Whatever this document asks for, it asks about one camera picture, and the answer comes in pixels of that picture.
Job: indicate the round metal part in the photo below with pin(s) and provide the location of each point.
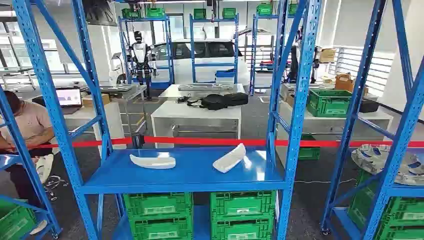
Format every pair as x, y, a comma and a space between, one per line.
367, 162

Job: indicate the black backpack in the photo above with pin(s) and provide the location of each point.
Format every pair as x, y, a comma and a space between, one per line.
215, 102

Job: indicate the person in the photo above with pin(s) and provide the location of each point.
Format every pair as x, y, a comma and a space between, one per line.
30, 124

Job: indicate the green plastic crate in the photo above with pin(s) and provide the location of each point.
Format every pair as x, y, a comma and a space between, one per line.
15, 222
199, 13
130, 13
242, 230
229, 13
264, 9
242, 205
162, 229
292, 9
308, 153
155, 12
328, 104
157, 205
402, 232
361, 202

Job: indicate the white car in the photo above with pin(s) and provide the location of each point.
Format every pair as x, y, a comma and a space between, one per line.
208, 71

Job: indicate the white black humanoid robot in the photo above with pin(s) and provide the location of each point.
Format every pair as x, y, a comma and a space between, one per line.
294, 63
141, 54

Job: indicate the white plastic shell part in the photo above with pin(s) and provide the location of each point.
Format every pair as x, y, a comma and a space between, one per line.
228, 160

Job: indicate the long grey panel part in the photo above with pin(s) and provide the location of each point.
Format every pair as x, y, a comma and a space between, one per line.
205, 86
116, 88

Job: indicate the red barrier tape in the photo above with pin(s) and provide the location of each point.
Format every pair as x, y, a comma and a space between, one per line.
198, 141

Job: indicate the white table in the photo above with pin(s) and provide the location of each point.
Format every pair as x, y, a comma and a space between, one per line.
195, 116
331, 124
169, 93
106, 121

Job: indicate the black barrier post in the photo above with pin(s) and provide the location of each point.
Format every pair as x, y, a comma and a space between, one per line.
137, 141

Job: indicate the flat curved white plastic part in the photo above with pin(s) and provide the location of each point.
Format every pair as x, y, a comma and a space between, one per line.
152, 162

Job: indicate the cardboard box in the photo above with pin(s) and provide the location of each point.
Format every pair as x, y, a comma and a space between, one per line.
344, 83
328, 55
96, 101

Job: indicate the metal table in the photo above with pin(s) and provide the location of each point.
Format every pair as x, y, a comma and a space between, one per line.
136, 92

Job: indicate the open laptop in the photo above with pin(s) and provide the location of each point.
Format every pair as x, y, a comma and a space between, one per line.
68, 97

